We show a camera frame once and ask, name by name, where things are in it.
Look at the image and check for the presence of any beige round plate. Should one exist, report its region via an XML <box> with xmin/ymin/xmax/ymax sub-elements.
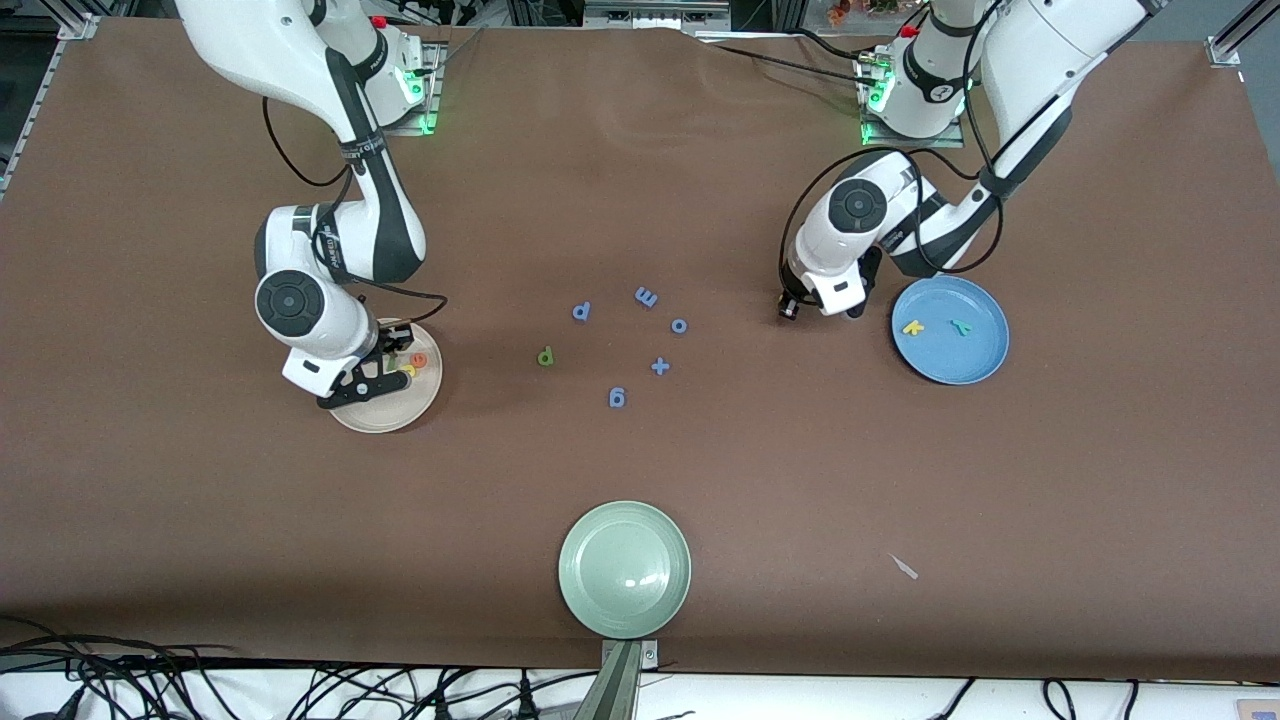
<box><xmin>326</xmin><ymin>318</ymin><xmax>443</xmax><ymax>434</ymax></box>

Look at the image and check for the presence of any blue round plate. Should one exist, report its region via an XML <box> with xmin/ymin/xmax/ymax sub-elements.
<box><xmin>891</xmin><ymin>275</ymin><xmax>1010</xmax><ymax>386</ymax></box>

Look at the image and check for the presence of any brown table cover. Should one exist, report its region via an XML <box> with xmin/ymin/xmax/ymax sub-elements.
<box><xmin>0</xmin><ymin>18</ymin><xmax>1280</xmax><ymax>683</ymax></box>

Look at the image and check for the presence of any grey metal crossbar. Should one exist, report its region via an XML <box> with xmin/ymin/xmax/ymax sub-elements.
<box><xmin>585</xmin><ymin>0</ymin><xmax>731</xmax><ymax>26</ymax></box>

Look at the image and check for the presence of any pale green round plate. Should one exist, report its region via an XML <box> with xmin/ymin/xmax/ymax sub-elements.
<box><xmin>558</xmin><ymin>500</ymin><xmax>693</xmax><ymax>640</ymax></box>

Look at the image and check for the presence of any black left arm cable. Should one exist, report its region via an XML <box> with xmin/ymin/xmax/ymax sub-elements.
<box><xmin>778</xmin><ymin>0</ymin><xmax>1006</xmax><ymax>301</ymax></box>

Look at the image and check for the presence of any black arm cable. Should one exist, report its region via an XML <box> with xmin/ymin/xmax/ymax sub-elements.
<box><xmin>778</xmin><ymin>0</ymin><xmax>1006</xmax><ymax>301</ymax></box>
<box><xmin>262</xmin><ymin>95</ymin><xmax>448</xmax><ymax>326</ymax></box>

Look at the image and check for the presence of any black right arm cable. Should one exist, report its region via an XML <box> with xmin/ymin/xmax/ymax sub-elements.
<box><xmin>262</xmin><ymin>95</ymin><xmax>448</xmax><ymax>326</ymax></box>

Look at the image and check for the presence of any black cable on table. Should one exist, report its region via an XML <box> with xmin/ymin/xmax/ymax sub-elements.
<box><xmin>690</xmin><ymin>30</ymin><xmax>881</xmax><ymax>89</ymax></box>

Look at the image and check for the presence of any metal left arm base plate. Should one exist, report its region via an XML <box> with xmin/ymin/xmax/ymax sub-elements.
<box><xmin>855</xmin><ymin>50</ymin><xmax>966</xmax><ymax>149</ymax></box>

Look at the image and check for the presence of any grey metal mounting post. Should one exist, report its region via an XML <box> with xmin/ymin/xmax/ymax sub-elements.
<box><xmin>575</xmin><ymin>638</ymin><xmax>661</xmax><ymax>720</ymax></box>

